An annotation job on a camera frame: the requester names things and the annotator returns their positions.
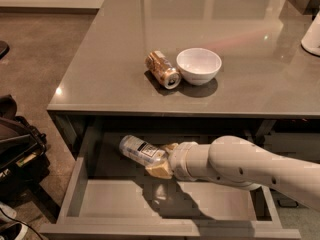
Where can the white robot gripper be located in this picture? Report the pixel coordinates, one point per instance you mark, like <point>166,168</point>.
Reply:
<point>178,161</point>

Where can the blue clear plastic bottle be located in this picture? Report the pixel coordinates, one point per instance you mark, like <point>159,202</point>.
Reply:
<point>141,151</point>

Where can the gold aluminium drink can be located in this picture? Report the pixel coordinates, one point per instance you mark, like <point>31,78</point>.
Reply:
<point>160,67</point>

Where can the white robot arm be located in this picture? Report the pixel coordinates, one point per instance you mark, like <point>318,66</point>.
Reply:
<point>236,162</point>

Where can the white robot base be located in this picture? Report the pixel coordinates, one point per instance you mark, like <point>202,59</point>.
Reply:
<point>311,40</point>

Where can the open grey top drawer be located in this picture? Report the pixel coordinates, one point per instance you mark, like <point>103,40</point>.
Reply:
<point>110,197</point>

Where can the white ceramic bowl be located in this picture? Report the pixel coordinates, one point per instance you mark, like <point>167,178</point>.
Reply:
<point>198,66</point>

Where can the black bag on floor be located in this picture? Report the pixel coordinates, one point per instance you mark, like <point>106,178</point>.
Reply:
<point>23,160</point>

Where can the black and white shoe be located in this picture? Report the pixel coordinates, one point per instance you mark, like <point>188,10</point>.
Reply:
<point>9,228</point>

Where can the dark round object at edge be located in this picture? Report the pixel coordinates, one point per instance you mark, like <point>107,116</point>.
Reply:
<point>4,48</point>

